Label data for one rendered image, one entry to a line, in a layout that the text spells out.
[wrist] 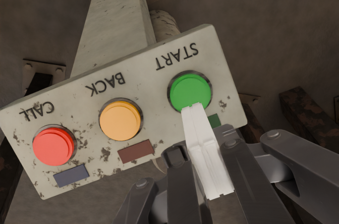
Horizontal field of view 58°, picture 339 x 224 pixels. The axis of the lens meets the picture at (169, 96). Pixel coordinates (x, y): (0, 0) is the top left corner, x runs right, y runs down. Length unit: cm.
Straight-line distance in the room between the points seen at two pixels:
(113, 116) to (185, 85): 8
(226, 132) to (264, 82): 93
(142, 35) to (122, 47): 3
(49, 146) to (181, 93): 14
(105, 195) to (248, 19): 88
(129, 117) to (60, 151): 8
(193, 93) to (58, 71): 71
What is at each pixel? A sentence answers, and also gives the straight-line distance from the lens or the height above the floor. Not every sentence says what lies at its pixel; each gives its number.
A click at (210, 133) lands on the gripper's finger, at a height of 74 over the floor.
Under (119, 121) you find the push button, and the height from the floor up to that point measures 61.
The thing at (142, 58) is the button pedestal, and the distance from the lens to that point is 30.
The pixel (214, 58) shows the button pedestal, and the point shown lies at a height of 59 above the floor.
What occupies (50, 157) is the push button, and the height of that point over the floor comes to 61.
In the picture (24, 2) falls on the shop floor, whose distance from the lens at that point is 92.
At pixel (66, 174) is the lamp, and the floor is 61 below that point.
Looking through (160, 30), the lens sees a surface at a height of 16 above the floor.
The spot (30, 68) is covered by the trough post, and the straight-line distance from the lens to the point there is 98.
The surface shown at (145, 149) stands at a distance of 32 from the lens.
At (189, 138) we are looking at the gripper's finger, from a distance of 16.
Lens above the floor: 85
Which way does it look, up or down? 56 degrees down
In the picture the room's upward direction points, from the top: 166 degrees clockwise
